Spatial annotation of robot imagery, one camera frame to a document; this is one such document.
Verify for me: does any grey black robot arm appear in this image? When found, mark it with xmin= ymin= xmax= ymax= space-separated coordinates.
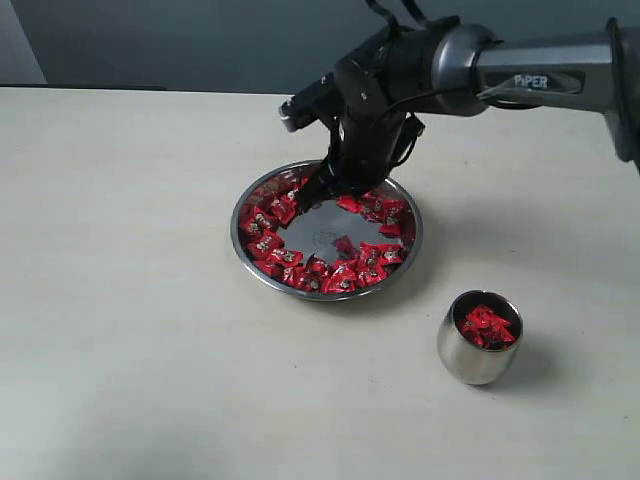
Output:
xmin=297 ymin=18 xmax=639 ymax=211

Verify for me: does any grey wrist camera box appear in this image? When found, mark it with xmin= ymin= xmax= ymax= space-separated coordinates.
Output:
xmin=279 ymin=73 xmax=344 ymax=133

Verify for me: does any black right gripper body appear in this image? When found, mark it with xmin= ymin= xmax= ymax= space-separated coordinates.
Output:
xmin=319 ymin=113 xmax=425 ymax=190

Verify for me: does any stainless steel cup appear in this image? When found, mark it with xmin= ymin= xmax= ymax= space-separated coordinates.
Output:
xmin=437 ymin=290 xmax=523 ymax=386

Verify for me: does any round stainless steel plate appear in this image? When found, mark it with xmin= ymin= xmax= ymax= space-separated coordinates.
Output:
xmin=230 ymin=161 xmax=423 ymax=302

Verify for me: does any red candy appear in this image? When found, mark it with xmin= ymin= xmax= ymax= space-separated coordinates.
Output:
xmin=457 ymin=305 xmax=516 ymax=350

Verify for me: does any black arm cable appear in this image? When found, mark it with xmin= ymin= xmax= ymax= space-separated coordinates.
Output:
xmin=364 ymin=0 xmax=501 ymax=169

